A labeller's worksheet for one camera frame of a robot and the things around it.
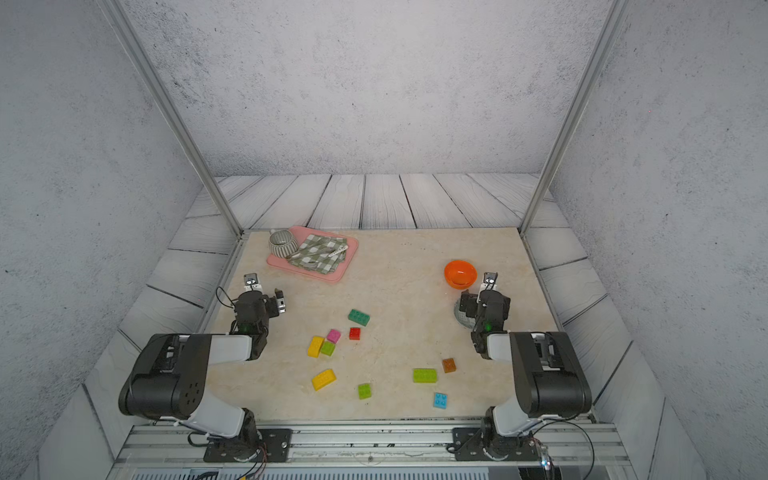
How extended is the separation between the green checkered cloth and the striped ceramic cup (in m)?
0.03

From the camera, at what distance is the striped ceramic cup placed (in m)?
1.10

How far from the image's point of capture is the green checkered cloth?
3.62ft

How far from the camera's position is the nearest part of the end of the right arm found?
2.84 ft

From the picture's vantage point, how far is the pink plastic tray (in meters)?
1.10
